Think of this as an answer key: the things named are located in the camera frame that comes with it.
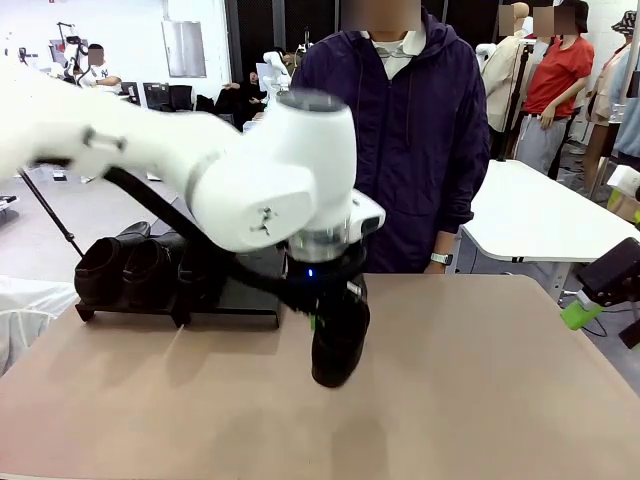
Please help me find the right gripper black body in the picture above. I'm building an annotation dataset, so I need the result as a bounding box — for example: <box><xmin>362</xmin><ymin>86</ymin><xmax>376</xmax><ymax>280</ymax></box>
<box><xmin>577</xmin><ymin>237</ymin><xmax>640</xmax><ymax>307</ymax></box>

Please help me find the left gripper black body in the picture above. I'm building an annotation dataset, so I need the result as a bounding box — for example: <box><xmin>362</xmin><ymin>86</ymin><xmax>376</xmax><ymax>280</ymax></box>
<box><xmin>284</xmin><ymin>249</ymin><xmax>369</xmax><ymax>314</ymax></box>

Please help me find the black shoe stand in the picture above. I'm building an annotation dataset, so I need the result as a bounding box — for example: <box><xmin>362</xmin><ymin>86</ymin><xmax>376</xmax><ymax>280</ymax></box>
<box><xmin>75</xmin><ymin>249</ymin><xmax>284</xmax><ymax>330</ymax></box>

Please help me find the white folding table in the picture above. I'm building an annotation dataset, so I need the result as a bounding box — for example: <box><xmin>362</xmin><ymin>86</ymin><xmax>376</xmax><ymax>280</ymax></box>
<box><xmin>459</xmin><ymin>158</ymin><xmax>640</xmax><ymax>301</ymax></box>

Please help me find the light blue hanging garment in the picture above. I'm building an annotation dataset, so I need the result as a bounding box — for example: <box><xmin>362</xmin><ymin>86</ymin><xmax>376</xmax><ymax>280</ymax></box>
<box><xmin>612</xmin><ymin>49</ymin><xmax>640</xmax><ymax>166</ymax></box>

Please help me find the person in purple jacket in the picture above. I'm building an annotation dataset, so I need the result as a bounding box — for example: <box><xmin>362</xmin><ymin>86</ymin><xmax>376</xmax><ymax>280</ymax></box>
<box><xmin>289</xmin><ymin>7</ymin><xmax>491</xmax><ymax>275</ymax></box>

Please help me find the seated person in black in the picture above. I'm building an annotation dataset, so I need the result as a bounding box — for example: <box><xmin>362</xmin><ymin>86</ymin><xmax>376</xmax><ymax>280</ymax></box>
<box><xmin>214</xmin><ymin>69</ymin><xmax>269</xmax><ymax>126</ymax></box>

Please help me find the black tripod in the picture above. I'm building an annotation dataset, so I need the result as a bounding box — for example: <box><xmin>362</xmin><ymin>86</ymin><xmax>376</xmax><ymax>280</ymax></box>
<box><xmin>494</xmin><ymin>42</ymin><xmax>534</xmax><ymax>162</ymax></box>

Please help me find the mannequin in beige jacket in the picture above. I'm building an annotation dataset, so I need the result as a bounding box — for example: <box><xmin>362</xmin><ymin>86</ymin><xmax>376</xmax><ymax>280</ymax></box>
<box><xmin>474</xmin><ymin>2</ymin><xmax>536</xmax><ymax>134</ymax></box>

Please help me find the black office chair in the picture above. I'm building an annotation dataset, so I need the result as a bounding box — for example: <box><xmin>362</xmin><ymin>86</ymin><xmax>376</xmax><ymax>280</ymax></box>
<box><xmin>167</xmin><ymin>84</ymin><xmax>196</xmax><ymax>114</ymax></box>

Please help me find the black monitor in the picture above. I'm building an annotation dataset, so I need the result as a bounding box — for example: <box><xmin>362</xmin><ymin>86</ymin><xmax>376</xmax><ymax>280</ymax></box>
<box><xmin>142</xmin><ymin>82</ymin><xmax>171</xmax><ymax>109</ymax></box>

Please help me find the black tripod pole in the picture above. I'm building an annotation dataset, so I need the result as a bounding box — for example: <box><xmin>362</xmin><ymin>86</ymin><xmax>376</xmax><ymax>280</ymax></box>
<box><xmin>17</xmin><ymin>167</ymin><xmax>86</xmax><ymax>259</ymax></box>

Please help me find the white plastic bag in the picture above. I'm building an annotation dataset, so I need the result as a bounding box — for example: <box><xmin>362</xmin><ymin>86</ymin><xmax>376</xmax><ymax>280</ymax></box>
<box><xmin>0</xmin><ymin>277</ymin><xmax>76</xmax><ymax>376</ymax></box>

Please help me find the seated person in white shirt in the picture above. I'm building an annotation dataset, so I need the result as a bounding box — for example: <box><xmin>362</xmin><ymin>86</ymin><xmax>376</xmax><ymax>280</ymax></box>
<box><xmin>79</xmin><ymin>43</ymin><xmax>124</xmax><ymax>91</ymax></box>

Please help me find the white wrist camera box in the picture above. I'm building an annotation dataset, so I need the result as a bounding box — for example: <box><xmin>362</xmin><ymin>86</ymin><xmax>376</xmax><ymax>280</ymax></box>
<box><xmin>349</xmin><ymin>189</ymin><xmax>387</xmax><ymax>246</ymax></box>

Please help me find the black cable hose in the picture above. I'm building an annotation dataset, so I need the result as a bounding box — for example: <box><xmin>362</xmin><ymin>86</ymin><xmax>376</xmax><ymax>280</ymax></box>
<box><xmin>102</xmin><ymin>167</ymin><xmax>369</xmax><ymax>321</ymax></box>

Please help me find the grey wall panel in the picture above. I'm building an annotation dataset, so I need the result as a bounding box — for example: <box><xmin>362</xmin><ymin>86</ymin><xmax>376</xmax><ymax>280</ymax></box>
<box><xmin>160</xmin><ymin>19</ymin><xmax>207</xmax><ymax>79</ymax></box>

